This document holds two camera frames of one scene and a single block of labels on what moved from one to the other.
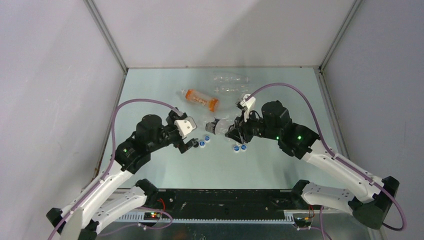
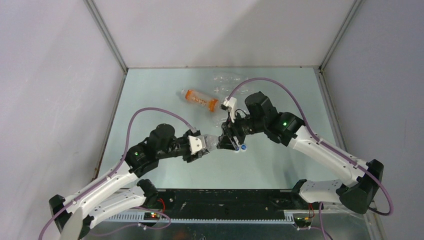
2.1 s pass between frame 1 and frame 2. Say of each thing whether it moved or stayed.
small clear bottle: moved
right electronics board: stayed
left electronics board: stayed
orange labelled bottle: stayed
